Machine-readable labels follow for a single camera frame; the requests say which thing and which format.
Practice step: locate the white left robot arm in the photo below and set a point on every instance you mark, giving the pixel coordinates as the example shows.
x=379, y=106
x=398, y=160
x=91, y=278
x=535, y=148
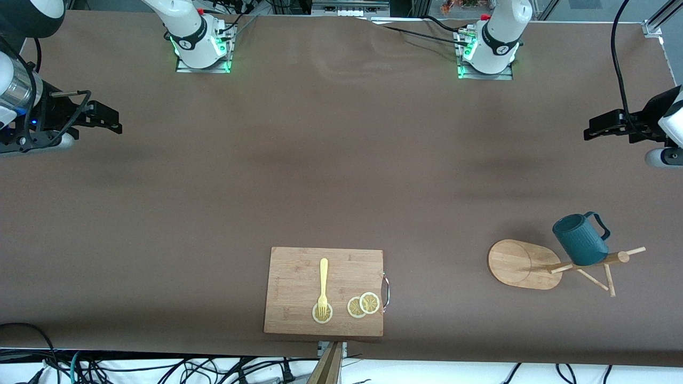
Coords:
x=499, y=37

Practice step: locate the dark teal ribbed cup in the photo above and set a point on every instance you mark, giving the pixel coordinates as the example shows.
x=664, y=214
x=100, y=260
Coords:
x=581, y=240

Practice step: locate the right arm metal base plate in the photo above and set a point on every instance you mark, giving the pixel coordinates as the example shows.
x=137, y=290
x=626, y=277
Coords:
x=224, y=64

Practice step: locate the wooden cup rack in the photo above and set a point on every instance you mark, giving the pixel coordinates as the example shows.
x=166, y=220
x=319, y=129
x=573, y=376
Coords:
x=520, y=264

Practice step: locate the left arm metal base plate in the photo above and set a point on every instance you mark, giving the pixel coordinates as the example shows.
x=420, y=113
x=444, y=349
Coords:
x=507, y=76

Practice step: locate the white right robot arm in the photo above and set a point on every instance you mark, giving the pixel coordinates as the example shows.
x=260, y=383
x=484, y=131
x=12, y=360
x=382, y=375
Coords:
x=187, y=32

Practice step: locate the grey metal bracket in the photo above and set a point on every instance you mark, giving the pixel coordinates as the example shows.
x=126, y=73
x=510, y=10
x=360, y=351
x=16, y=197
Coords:
x=322, y=348

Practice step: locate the brown table mat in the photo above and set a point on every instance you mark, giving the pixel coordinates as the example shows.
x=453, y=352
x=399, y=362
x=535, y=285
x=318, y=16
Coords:
x=341, y=160

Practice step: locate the aluminium frame corner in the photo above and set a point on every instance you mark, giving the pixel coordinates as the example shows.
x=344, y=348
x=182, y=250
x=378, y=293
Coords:
x=653, y=28

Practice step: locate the yellow plastic fork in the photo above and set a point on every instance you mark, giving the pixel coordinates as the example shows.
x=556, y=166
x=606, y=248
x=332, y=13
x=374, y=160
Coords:
x=323, y=277

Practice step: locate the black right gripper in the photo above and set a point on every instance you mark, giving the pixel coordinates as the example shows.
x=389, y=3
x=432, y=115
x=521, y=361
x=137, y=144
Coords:
x=52, y=110

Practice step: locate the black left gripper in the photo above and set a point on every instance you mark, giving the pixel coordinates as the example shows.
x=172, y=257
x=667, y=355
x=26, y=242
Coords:
x=646, y=118

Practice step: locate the wooden post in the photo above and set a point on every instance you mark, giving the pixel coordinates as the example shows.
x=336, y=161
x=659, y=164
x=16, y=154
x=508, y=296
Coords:
x=326, y=370

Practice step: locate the bamboo cutting board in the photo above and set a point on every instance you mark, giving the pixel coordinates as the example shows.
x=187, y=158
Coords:
x=293, y=282

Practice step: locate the lemon slice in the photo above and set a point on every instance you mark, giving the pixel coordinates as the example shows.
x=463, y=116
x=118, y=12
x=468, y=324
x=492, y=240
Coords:
x=316, y=317
x=370, y=302
x=353, y=309

